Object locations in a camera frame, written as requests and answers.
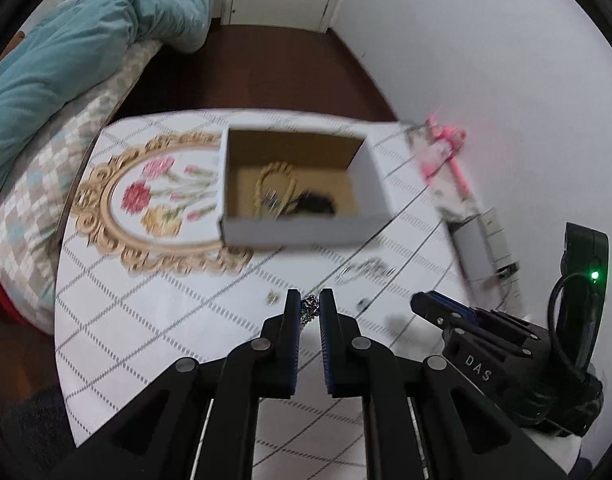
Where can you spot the black jewelry piece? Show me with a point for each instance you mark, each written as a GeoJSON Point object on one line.
{"type": "Point", "coordinates": [313, 203]}

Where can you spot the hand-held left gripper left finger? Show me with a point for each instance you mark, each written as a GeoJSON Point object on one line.
{"type": "Point", "coordinates": [292, 350]}

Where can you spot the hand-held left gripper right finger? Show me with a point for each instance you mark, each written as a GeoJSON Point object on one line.
{"type": "Point", "coordinates": [330, 350]}

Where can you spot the silver jewelry piece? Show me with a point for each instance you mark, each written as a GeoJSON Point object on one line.
{"type": "Point", "coordinates": [366, 269]}

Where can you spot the small gold earring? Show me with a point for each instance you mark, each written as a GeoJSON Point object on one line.
{"type": "Point", "coordinates": [274, 299]}

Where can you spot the floral printed tablecloth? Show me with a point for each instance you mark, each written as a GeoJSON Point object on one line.
{"type": "Point", "coordinates": [151, 290]}

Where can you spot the white cardboard box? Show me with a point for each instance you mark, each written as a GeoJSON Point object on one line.
{"type": "Point", "coordinates": [306, 230]}

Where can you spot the grey white box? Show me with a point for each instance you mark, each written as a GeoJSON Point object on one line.
{"type": "Point", "coordinates": [480, 245]}

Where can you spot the pink and white stick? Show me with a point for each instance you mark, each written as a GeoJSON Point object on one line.
{"type": "Point", "coordinates": [443, 152]}

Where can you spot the checkered bed sheet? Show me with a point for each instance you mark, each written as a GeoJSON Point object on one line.
{"type": "Point", "coordinates": [41, 200]}

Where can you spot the teal duvet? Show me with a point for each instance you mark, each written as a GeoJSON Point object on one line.
{"type": "Point", "coordinates": [86, 60]}

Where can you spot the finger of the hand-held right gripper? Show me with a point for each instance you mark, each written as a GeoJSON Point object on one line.
{"type": "Point", "coordinates": [458, 307]}
{"type": "Point", "coordinates": [430, 312]}

